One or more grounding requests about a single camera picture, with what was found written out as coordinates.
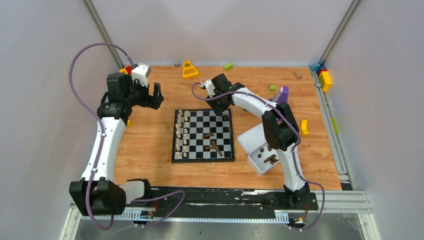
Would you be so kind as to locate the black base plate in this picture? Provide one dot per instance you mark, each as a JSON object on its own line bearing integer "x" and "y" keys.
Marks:
{"x": 275, "y": 199}

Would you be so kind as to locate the white tin box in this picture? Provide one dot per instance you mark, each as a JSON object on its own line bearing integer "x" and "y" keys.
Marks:
{"x": 264, "y": 158}

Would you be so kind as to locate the purple toy stand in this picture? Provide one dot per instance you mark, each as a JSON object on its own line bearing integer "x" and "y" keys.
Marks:
{"x": 281, "y": 96}

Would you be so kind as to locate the wooden brown block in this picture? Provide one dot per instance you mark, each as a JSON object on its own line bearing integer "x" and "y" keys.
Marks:
{"x": 298, "y": 75}

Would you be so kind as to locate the small green cube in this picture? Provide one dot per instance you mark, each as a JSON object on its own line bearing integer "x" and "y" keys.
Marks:
{"x": 272, "y": 87}

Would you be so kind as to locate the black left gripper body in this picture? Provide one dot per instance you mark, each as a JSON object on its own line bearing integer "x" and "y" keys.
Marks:
{"x": 149, "y": 98}

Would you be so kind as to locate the yellow lego brick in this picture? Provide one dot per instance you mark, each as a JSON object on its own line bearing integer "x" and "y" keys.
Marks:
{"x": 325, "y": 80}

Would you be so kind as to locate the black white chess board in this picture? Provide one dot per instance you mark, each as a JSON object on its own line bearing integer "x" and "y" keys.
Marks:
{"x": 189, "y": 127}

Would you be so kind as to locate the yellow triangle toy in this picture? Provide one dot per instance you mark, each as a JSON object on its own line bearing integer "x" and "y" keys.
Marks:
{"x": 189, "y": 70}

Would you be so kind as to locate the red cylinder block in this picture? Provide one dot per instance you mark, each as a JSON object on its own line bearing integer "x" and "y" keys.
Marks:
{"x": 128, "y": 69}

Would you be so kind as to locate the brown chess piece long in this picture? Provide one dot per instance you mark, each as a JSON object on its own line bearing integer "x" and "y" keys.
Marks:
{"x": 216, "y": 147}

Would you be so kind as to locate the green block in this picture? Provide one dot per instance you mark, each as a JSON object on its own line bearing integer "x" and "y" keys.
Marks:
{"x": 228, "y": 66}

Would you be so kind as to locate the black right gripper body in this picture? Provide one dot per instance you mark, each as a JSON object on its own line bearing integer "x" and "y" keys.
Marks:
{"x": 218, "y": 104}

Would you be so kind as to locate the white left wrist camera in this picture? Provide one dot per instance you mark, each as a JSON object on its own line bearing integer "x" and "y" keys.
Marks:
{"x": 140, "y": 73}

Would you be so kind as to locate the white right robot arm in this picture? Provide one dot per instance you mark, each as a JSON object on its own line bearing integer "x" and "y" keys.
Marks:
{"x": 280, "y": 129}

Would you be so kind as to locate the yellow curved block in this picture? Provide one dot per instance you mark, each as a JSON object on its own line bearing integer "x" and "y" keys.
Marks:
{"x": 304, "y": 127}

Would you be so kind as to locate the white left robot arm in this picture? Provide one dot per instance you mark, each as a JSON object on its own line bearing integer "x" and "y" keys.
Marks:
{"x": 96, "y": 192}

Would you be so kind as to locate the brown chess piece crossed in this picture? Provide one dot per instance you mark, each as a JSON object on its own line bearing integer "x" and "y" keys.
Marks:
{"x": 208, "y": 135}

